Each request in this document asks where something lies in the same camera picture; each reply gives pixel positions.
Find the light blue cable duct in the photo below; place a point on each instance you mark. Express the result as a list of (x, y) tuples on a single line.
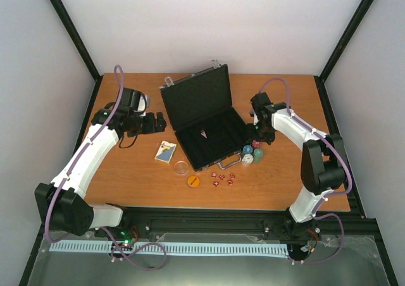
[(175, 248)]

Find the black poker set case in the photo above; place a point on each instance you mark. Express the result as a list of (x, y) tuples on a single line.
[(203, 100)]

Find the orange dealer button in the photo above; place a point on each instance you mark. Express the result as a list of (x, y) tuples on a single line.
[(193, 181)]

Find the green poker chip stack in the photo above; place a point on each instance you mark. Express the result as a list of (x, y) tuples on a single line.
[(257, 155)]

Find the left black frame post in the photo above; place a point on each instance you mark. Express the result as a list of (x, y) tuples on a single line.
[(74, 35)]

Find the red poker chip stack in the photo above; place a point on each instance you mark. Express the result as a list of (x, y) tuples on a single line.
[(256, 144)]

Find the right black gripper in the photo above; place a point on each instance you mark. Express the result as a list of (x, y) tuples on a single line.
[(269, 138)]

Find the black frame post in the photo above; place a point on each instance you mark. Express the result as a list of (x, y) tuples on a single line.
[(74, 35), (345, 38)]

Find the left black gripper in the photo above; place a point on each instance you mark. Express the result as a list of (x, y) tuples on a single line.
[(161, 123)]

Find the white poker chip stack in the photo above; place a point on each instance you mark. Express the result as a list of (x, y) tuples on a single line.
[(247, 160)]

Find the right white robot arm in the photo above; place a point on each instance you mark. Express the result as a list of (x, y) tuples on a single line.
[(323, 158)]

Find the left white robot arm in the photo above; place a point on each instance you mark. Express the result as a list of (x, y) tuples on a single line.
[(61, 203)]

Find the playing card deck box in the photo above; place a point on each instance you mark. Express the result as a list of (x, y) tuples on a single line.
[(165, 151)]

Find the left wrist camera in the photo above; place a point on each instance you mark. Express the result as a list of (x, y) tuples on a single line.
[(144, 103)]

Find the blue poker chip stack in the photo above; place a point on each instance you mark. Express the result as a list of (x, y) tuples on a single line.
[(247, 149)]

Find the clear plastic disc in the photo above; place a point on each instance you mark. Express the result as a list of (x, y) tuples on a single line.
[(181, 168)]

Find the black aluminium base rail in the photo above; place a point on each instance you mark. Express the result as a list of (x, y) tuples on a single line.
[(269, 225)]

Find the right black frame post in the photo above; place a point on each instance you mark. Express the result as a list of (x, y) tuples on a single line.
[(345, 38)]

